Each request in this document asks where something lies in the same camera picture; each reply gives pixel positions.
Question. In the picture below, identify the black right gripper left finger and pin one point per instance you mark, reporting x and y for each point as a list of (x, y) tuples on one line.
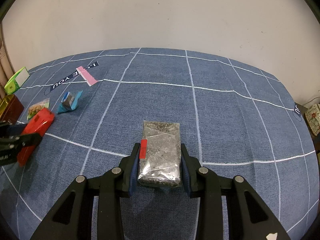
[(71, 215)]

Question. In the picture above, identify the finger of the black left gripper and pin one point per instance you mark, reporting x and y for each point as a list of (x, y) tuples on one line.
[(8, 130), (12, 146)]

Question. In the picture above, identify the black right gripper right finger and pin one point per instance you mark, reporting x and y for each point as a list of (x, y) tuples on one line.
[(249, 217)]

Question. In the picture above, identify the red snack bar wrapper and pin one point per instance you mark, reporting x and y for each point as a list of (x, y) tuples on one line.
[(39, 124)]

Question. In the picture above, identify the blue cookie wrapper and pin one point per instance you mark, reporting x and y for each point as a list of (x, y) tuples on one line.
[(69, 102)]

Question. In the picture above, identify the clear black sesame bar pack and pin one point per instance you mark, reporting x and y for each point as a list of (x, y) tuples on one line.
[(160, 155)]

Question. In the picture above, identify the gold and red tin box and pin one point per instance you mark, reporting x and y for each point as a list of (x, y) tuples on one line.
[(11, 108)]

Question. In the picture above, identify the small green nut packet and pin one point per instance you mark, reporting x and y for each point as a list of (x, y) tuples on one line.
[(35, 108)]

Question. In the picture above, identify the green tissue pack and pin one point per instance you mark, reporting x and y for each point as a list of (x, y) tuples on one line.
[(16, 81)]

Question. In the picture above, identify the pink wafer stick wrapper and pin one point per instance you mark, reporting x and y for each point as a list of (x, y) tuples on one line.
[(90, 80)]

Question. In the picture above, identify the floral patterned box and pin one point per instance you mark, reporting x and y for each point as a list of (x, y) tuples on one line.
[(312, 116)]

